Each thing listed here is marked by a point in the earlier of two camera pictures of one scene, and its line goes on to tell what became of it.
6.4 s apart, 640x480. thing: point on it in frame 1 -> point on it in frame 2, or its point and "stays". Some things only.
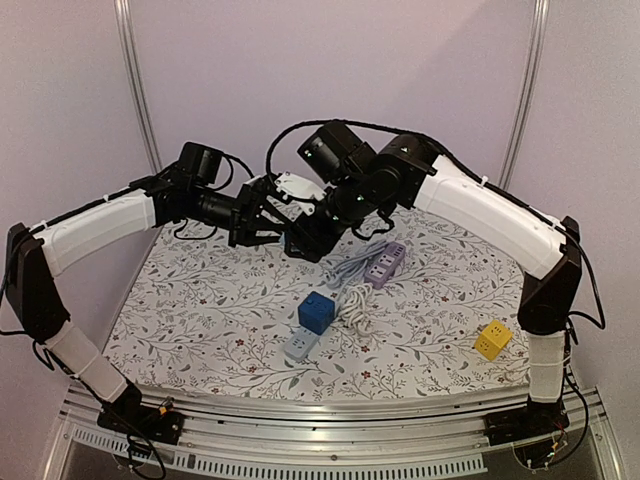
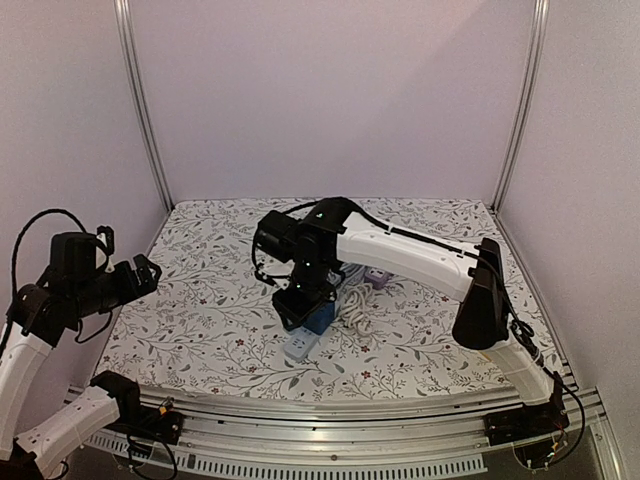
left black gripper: x=246 y=219 -> x=147 y=283
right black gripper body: x=304 y=236 -> x=298 y=304
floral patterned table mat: x=410 y=307 stays
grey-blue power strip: x=299 y=343 stays
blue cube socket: x=315 y=312 stays
